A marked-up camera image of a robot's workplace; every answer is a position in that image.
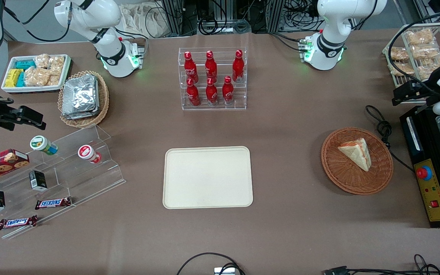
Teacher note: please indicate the round brown wicker basket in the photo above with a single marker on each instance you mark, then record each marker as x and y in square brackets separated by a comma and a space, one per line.
[342, 172]

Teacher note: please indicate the green lid cup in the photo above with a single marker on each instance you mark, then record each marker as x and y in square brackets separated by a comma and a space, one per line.
[40, 143]

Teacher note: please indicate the black machine with yellow panel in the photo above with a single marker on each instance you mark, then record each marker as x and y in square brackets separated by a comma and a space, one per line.
[437, 191]

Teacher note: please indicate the yellow snack pack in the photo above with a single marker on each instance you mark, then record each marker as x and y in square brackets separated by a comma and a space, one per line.
[13, 78]

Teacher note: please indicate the small silver device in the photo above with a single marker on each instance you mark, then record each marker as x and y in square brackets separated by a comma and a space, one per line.
[223, 271]

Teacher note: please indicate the red cola bottle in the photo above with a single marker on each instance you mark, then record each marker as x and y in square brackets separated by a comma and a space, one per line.
[190, 68]
[211, 67]
[211, 93]
[228, 91]
[193, 95]
[238, 67]

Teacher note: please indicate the beige cloth bag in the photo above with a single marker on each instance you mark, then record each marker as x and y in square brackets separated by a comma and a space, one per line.
[143, 23]

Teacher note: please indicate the triangle sandwich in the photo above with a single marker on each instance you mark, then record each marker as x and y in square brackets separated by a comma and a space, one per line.
[359, 152]

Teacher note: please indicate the red emergency stop button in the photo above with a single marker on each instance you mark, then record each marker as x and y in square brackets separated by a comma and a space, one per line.
[424, 173]

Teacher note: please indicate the clear acrylic stepped shelf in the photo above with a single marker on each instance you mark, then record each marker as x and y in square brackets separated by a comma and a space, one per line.
[90, 179]

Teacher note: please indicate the white rectangular snack tray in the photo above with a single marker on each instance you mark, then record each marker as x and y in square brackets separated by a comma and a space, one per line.
[29, 89]

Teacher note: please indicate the light oval wicker basket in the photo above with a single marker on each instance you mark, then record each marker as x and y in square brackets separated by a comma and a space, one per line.
[103, 99]

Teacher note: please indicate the teal snack pack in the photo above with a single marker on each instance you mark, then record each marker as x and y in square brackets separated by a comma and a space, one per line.
[25, 64]
[21, 79]

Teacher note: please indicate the aluminium frame post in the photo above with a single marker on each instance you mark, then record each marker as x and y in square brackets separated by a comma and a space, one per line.
[172, 17]
[274, 15]

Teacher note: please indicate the clear acrylic bottle rack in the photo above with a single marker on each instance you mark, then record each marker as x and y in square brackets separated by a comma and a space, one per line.
[220, 105]

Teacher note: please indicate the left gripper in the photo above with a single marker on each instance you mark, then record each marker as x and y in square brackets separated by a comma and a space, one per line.
[424, 93]

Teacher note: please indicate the red lid cup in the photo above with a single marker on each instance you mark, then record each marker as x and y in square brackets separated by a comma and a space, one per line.
[86, 152]

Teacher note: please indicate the snickers bar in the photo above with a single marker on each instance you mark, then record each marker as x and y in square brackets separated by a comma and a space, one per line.
[53, 203]
[17, 222]

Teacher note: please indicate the cream plastic tray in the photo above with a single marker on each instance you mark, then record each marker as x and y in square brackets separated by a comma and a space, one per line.
[200, 179]

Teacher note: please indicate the rice cracker bag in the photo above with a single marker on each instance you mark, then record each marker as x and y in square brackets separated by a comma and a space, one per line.
[36, 77]
[54, 80]
[57, 65]
[42, 61]

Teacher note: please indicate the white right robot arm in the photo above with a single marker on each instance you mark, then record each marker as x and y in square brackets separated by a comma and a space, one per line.
[101, 19]

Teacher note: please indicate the clear bag of pastry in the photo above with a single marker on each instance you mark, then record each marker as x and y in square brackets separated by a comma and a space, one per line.
[429, 68]
[403, 68]
[426, 52]
[399, 53]
[420, 37]

